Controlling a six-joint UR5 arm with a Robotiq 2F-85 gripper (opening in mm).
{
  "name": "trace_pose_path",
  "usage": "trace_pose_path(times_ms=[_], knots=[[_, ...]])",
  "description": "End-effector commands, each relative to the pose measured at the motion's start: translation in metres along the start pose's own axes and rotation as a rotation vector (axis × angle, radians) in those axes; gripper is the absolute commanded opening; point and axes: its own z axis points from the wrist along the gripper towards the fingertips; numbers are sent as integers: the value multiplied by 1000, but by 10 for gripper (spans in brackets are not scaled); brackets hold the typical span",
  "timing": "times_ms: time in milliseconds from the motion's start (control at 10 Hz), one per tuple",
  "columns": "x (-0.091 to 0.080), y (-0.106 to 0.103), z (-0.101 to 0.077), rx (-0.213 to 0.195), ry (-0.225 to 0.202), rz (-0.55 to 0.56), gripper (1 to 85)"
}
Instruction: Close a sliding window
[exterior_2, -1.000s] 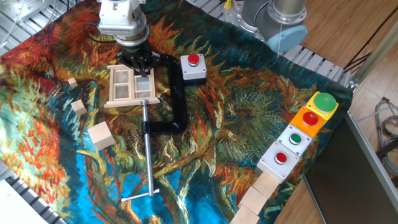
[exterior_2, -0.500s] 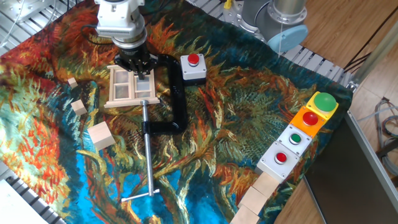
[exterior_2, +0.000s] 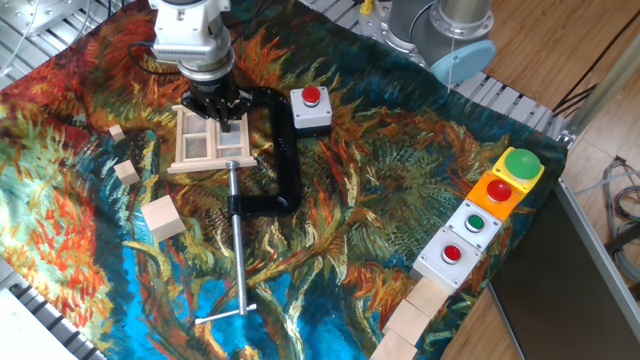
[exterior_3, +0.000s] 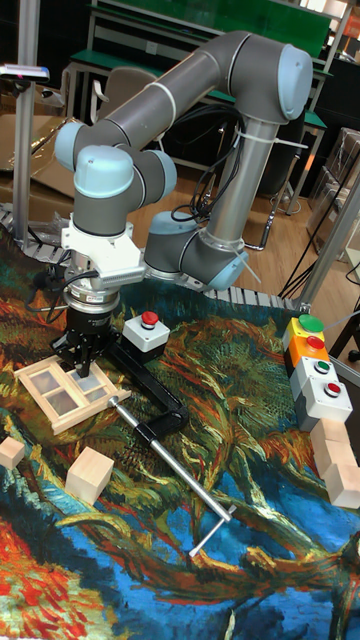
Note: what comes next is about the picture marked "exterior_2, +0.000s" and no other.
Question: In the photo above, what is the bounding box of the aluminium frame post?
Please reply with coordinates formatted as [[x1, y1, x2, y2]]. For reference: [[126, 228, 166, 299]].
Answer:
[[559, 44, 640, 146]]

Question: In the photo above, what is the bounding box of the small grey box red button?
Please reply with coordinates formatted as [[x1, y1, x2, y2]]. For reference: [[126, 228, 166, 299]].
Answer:
[[289, 85, 334, 139]]

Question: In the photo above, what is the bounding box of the aluminium frame rail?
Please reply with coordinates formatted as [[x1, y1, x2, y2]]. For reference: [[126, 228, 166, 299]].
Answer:
[[552, 177, 640, 321]]

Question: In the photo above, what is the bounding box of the dark grey board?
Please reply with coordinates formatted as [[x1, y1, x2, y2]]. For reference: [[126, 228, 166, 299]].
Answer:
[[487, 187, 640, 360]]

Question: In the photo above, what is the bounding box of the large grey box red button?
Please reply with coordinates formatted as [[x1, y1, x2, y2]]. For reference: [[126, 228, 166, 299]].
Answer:
[[409, 225, 484, 295]]

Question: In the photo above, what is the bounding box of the wooden sliding window model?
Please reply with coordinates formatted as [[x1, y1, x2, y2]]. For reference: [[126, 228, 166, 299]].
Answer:
[[166, 103, 259, 175]]

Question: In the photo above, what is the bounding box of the black metal bar clamp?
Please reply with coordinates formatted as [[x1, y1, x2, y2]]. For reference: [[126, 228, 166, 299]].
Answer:
[[193, 85, 304, 326]]

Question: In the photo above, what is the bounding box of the orange box red button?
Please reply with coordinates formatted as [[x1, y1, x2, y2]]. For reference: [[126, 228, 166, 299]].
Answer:
[[464, 169, 526, 222]]

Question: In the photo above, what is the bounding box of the grey cable bundle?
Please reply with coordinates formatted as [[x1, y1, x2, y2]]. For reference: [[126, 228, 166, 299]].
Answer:
[[574, 154, 640, 284]]

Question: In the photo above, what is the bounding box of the wooden block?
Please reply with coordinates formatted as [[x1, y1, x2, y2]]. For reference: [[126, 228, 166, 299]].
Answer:
[[368, 328, 419, 360], [382, 298, 431, 346], [403, 275, 451, 319]]

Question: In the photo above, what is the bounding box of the grey box green button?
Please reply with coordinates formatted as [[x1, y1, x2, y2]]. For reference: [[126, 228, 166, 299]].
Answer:
[[443, 198, 504, 251]]

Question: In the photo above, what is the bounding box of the yellow box green mushroom button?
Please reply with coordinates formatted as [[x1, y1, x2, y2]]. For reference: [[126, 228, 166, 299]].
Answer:
[[491, 146, 546, 194]]

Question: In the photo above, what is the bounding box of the white board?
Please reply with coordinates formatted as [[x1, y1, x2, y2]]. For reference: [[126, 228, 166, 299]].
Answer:
[[0, 287, 79, 360]]

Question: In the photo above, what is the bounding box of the silver metal plate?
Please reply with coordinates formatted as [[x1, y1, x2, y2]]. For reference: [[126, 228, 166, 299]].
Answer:
[[0, 0, 89, 39]]

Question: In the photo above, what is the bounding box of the medium wooden cube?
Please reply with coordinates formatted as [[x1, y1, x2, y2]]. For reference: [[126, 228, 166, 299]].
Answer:
[[113, 159, 142, 187]]

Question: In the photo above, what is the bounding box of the large wooden cube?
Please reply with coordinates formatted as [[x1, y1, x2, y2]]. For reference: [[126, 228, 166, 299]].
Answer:
[[139, 194, 187, 244]]

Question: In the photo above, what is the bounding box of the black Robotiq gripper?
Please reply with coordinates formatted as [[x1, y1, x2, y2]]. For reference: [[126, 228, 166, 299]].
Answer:
[[180, 69, 254, 133]]

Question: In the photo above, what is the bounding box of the colourful painted tablecloth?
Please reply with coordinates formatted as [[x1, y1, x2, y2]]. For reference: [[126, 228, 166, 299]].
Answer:
[[0, 0, 569, 360]]

